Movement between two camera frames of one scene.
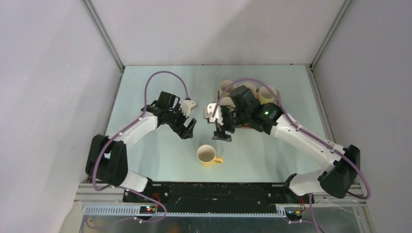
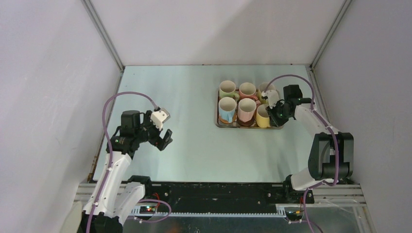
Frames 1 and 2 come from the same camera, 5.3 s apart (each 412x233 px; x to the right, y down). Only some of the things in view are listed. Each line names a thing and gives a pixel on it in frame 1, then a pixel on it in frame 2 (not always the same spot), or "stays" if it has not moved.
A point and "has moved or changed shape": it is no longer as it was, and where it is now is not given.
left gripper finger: x=185 y=133 to x=160 y=143
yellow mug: x=206 y=156 has moved or changed shape
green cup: x=223 y=85 stays
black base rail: x=214 y=195 stays
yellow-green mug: x=266 y=95 stays
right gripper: x=226 y=122 to x=276 y=111
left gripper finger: x=189 y=133 to x=167 y=139
